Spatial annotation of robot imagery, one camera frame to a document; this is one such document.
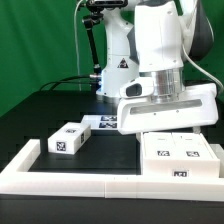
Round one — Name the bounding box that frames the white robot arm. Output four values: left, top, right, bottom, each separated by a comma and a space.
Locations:
86, 0, 218, 134

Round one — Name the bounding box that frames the white flat tagged panel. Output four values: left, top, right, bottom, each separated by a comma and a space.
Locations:
82, 115, 117, 130

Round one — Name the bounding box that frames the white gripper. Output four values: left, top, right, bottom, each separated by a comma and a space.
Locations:
117, 83, 218, 135

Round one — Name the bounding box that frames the black cable bundle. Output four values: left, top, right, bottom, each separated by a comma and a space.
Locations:
39, 75, 101, 92

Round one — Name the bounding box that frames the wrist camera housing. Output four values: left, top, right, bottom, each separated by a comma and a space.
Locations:
120, 77, 154, 99

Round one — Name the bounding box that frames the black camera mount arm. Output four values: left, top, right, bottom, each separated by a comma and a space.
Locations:
82, 0, 128, 90

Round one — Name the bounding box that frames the white cabinet body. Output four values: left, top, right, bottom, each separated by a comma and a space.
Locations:
140, 133, 220, 179

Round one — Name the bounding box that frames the white U-shaped border frame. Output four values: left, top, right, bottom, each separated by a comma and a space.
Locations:
0, 139, 224, 202

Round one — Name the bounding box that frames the white thin cable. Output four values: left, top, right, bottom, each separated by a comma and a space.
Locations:
73, 0, 84, 92

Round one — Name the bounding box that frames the white tagged rectangular block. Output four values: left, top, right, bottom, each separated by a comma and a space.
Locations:
48, 122, 91, 155

